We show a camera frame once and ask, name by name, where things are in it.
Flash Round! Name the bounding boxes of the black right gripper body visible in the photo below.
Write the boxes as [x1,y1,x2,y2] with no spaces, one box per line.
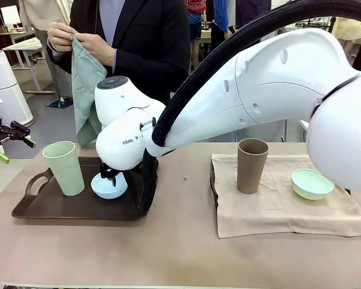
[99,161,121,175]

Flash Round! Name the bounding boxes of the light blue bowl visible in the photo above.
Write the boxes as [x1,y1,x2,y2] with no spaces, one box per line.
[90,173,129,200]

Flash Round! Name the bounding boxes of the grey green cloth mat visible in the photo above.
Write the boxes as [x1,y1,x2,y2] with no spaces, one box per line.
[71,35,108,148]

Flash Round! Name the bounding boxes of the beige cloth mat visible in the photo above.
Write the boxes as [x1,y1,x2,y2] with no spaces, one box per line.
[211,153,361,239]

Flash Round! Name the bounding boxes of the person's right forearm dark sleeve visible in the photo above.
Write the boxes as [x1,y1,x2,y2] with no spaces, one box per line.
[46,45,76,75]

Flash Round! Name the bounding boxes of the person's left forearm dark sleeve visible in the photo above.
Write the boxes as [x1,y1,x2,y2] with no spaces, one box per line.
[110,47,191,91]

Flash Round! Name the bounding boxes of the brown plastic serving tray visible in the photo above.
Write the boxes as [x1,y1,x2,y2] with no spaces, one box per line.
[11,156,159,221]

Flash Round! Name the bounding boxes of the person's right hand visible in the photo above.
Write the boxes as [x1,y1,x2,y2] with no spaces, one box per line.
[47,24,78,54]

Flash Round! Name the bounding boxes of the person's left hand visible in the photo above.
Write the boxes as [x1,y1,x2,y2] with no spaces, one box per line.
[73,32,115,67]

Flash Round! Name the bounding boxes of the pale green tall cup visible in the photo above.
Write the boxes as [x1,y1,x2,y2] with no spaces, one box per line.
[42,141,85,197]

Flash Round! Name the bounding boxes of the bystander beige top grey trousers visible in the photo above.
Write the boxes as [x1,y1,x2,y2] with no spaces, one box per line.
[19,0,73,98]

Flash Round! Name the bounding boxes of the white desk with metal legs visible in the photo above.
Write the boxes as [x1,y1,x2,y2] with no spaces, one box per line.
[2,38,55,95]

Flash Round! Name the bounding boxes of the person in dark blazer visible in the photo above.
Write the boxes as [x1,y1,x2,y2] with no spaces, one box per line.
[46,0,191,105]

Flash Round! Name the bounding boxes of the brown tall cup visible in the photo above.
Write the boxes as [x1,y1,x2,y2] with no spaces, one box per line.
[236,138,270,195]

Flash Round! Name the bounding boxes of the bystander red shirt blue shorts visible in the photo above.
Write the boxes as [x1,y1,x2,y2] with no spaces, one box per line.
[185,0,206,64]

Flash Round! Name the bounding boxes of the bystander in blue shirt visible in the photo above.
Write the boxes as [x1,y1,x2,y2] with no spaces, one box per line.
[212,0,239,52]

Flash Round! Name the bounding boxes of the pale green bowl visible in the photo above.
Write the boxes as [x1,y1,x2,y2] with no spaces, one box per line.
[291,168,335,201]

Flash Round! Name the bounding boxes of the bystander in yellow garment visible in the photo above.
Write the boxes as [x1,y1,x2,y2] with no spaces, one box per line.
[330,16,361,58]

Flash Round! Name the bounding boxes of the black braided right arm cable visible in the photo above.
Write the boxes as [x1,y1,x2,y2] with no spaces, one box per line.
[129,0,322,217]

